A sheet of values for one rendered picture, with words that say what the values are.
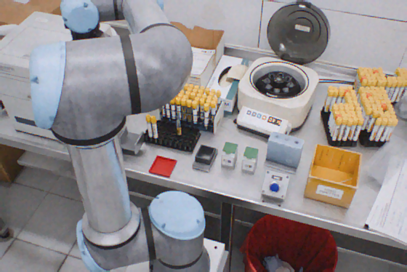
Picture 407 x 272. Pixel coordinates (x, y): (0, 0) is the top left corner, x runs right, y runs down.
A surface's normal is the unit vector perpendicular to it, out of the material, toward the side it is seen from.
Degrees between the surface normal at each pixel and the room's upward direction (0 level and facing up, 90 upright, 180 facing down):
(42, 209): 0
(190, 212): 10
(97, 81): 54
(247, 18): 90
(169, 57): 49
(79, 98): 75
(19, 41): 0
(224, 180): 0
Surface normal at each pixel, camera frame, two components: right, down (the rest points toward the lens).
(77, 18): 0.26, 0.69
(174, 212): 0.14, -0.76
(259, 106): -0.45, 0.65
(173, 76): 0.80, 0.19
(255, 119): -0.19, -0.35
